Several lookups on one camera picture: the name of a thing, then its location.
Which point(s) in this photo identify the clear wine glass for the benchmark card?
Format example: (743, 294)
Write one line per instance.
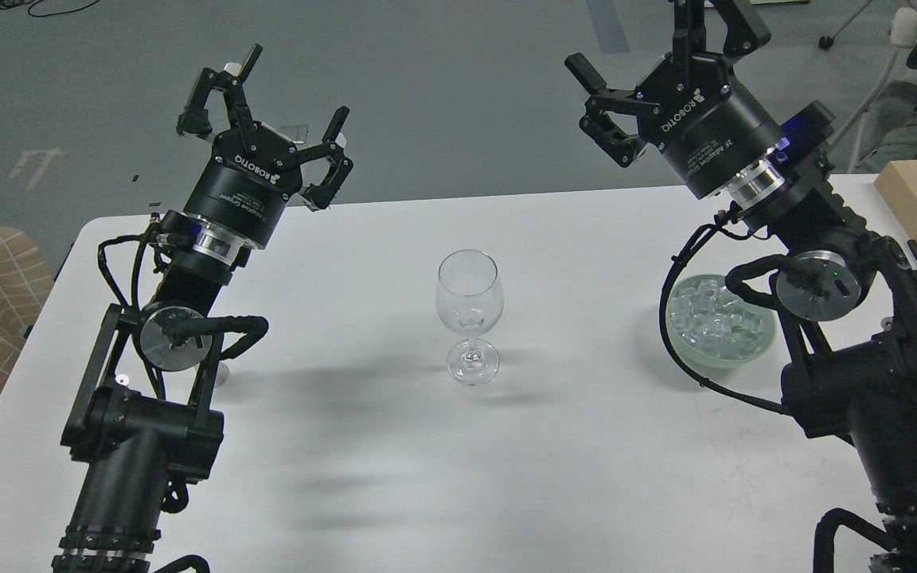
(469, 301)

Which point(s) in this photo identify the green bowl of ice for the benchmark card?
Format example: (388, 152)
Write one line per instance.
(711, 327)

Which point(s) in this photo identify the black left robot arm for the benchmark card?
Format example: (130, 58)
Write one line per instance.
(142, 420)

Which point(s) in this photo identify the steel jigger measuring cup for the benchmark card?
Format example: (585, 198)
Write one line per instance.
(222, 374)

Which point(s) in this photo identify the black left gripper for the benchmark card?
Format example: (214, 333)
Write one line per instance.
(246, 191)

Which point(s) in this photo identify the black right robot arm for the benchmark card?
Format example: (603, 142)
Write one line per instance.
(845, 297)

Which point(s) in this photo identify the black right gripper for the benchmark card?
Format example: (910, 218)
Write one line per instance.
(709, 119)

